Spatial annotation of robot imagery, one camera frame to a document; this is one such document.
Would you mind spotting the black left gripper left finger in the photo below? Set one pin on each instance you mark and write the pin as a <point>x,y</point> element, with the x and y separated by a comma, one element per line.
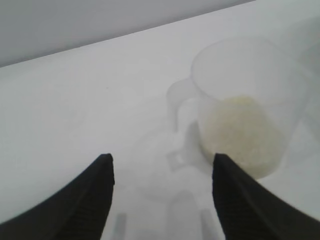
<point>75,205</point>

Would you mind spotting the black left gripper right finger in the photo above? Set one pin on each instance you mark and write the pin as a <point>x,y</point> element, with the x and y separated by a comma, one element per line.
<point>250,207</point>

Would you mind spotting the white uncooked rice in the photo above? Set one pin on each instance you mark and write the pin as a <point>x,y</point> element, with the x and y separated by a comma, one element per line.
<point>242,132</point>

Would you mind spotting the translucent plastic measuring cup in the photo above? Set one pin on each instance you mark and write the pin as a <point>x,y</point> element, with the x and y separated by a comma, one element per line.
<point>240,75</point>

